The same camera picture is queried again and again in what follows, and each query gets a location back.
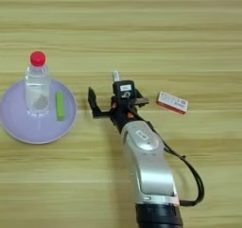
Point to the red and white small box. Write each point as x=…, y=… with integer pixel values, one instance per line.
x=172, y=102

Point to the clear bottle with red cap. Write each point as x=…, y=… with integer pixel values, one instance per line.
x=37, y=83

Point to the green rectangular block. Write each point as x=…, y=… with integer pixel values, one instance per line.
x=60, y=106

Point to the white marker with black cap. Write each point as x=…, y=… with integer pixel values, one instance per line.
x=116, y=75

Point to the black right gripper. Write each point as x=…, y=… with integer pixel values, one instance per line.
x=124, y=113

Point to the lavender round plate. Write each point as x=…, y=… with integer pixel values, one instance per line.
x=12, y=118

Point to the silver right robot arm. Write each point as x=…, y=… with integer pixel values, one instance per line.
x=151, y=171

